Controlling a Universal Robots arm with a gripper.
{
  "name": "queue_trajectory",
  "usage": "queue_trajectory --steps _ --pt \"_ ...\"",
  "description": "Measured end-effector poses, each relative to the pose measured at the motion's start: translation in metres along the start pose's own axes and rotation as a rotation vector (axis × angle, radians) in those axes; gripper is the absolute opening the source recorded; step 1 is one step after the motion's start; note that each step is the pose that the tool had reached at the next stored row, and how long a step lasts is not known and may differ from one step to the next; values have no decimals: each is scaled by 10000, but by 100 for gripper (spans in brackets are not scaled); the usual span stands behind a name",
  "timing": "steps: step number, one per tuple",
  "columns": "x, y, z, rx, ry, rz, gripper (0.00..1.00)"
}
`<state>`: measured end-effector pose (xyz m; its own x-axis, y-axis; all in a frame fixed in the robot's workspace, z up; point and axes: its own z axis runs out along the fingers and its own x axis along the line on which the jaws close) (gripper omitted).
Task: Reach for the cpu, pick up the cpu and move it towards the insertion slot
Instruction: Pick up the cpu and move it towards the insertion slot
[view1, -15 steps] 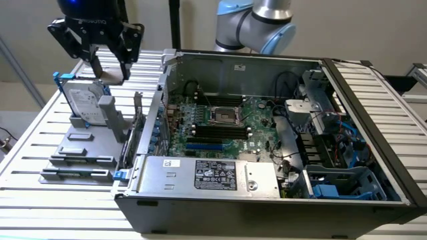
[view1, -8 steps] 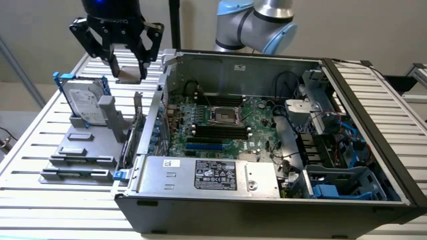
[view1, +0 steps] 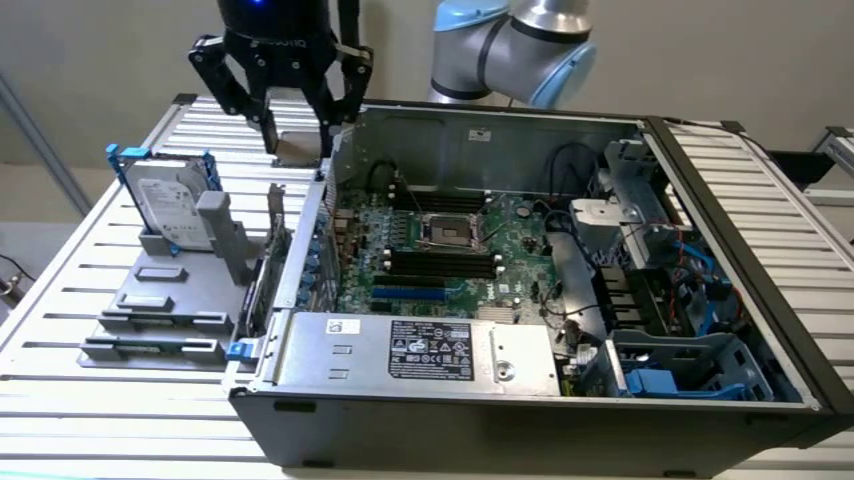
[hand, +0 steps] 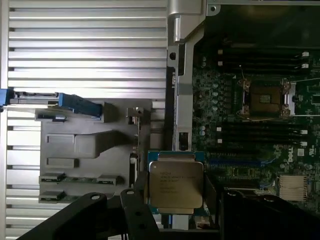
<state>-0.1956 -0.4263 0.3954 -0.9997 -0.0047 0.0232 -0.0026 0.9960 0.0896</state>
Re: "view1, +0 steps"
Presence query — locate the black cable with plug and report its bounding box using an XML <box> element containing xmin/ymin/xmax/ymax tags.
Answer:
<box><xmin>0</xmin><ymin>253</ymin><xmax>39</xmax><ymax>303</ymax></box>

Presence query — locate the small silver chipset heatsink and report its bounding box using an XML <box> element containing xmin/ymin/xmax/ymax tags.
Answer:
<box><xmin>475</xmin><ymin>305</ymin><xmax>523</xmax><ymax>324</ymax></box>

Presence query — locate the silver hard disk blue carrier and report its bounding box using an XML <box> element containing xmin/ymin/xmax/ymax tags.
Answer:
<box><xmin>104</xmin><ymin>143</ymin><xmax>223</xmax><ymax>257</ymax></box>

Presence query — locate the grey square cpu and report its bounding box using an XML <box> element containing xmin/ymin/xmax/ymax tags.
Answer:
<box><xmin>272</xmin><ymin>130</ymin><xmax>324</xmax><ymax>169</ymax></box>

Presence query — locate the green graphics card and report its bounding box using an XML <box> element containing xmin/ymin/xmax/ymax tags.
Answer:
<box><xmin>238</xmin><ymin>183</ymin><xmax>296</xmax><ymax>342</ymax></box>

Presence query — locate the thin metal locking lever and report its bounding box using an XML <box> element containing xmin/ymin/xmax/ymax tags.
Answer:
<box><xmin>395</xmin><ymin>169</ymin><xmax>428</xmax><ymax>217</ymax></box>

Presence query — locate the blue data wire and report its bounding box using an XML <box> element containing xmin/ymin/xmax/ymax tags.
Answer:
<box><xmin>671</xmin><ymin>238</ymin><xmax>730</xmax><ymax>337</ymax></box>

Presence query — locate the silver power supply unit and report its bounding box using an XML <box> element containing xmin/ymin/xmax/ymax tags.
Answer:
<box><xmin>267</xmin><ymin>311</ymin><xmax>563</xmax><ymax>398</ymax></box>

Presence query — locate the black box beside table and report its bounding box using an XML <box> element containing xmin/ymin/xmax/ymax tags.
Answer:
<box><xmin>765</xmin><ymin>148</ymin><xmax>837</xmax><ymax>185</ymax></box>

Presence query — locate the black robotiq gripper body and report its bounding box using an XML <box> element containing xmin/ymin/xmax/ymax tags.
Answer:
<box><xmin>216</xmin><ymin>0</ymin><xmax>339</xmax><ymax>109</ymax></box>

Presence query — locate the thin black table cable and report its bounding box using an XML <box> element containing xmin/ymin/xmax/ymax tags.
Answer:
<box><xmin>663</xmin><ymin>115</ymin><xmax>779</xmax><ymax>164</ymax></box>

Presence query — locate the aluminium frame profile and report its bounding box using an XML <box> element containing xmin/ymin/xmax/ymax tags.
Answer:
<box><xmin>799</xmin><ymin>126</ymin><xmax>854</xmax><ymax>207</ymax></box>

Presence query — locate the black wire loop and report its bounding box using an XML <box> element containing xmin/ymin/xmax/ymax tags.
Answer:
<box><xmin>546</xmin><ymin>141</ymin><xmax>602</xmax><ymax>201</ymax></box>

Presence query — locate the blue expansion slot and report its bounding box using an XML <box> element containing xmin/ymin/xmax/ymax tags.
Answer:
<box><xmin>370</xmin><ymin>284</ymin><xmax>447</xmax><ymax>300</ymax></box>

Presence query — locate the grey slanted metal pole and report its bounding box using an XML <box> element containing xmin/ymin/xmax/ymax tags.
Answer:
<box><xmin>0</xmin><ymin>73</ymin><xmax>93</xmax><ymax>217</ymax></box>

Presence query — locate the grey printed parts rack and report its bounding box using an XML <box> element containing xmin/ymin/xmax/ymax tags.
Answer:
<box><xmin>76</xmin><ymin>189</ymin><xmax>270</xmax><ymax>372</ymax></box>

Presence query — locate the black open pc case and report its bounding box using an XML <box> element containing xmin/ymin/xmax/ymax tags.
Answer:
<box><xmin>224</xmin><ymin>98</ymin><xmax>854</xmax><ymax>469</ymax></box>

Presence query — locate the green motherboard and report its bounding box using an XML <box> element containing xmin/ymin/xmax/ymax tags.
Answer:
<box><xmin>331</xmin><ymin>189</ymin><xmax>572</xmax><ymax>329</ymax></box>

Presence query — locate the black ram slot bank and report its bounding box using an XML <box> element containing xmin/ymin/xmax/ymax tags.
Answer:
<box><xmin>387</xmin><ymin>248</ymin><xmax>500</xmax><ymax>280</ymax></box>
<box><xmin>392</xmin><ymin>190</ymin><xmax>487</xmax><ymax>213</ymax></box>

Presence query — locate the silver metal disk cage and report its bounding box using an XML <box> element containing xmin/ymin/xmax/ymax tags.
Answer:
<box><xmin>567</xmin><ymin>138</ymin><xmax>697</xmax><ymax>269</ymax></box>

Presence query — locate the metal cpu socket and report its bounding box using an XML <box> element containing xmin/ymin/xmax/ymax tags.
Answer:
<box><xmin>415</xmin><ymin>211</ymin><xmax>486</xmax><ymax>251</ymax></box>

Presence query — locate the blue plastic disk bay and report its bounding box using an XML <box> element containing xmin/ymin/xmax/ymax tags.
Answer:
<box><xmin>578</xmin><ymin>328</ymin><xmax>783</xmax><ymax>403</ymax></box>

